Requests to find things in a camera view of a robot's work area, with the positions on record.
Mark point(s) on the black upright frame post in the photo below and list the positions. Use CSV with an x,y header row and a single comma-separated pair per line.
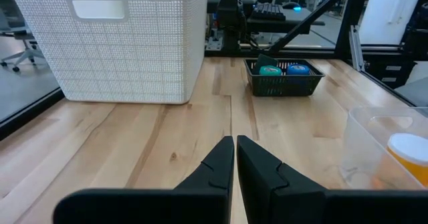
x,y
351,16

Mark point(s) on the black computer mouse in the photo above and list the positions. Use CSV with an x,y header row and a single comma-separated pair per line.
x,y
291,6

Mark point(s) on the grey office chair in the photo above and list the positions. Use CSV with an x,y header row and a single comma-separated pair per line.
x,y
25,55

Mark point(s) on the black drawer cabinet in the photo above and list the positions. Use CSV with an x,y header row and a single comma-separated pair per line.
x,y
388,73

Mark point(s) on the teal round container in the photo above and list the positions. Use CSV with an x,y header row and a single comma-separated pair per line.
x,y
270,71

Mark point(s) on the dark green pouch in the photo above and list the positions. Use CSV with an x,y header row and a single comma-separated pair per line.
x,y
265,59

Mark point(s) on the black diagonal frame brace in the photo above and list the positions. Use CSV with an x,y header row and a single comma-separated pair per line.
x,y
307,20

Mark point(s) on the black horizontal frame rail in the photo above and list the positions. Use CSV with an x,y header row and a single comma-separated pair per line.
x,y
301,53

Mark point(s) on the aluminium rail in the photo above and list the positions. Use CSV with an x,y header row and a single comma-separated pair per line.
x,y
357,50

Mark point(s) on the black keyboard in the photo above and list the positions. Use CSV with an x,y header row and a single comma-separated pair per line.
x,y
267,12

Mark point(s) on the black machine beside table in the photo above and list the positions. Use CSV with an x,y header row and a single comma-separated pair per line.
x,y
418,33

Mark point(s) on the orange pill bottle white cap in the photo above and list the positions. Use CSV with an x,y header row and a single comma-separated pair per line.
x,y
409,150

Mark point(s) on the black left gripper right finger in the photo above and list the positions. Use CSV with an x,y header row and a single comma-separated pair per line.
x,y
267,190

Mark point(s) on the black desk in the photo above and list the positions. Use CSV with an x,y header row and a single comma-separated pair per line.
x,y
294,25

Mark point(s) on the black slotted plastic basket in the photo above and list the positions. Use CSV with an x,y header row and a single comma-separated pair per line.
x,y
284,87

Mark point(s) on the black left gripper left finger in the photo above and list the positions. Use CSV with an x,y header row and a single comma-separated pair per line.
x,y
207,197

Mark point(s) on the clear plastic bin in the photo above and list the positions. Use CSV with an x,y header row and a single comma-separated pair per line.
x,y
364,157

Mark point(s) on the white perforated laundry basket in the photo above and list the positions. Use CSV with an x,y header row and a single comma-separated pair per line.
x,y
133,67

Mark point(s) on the blue round container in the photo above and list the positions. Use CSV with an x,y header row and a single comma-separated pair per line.
x,y
298,69

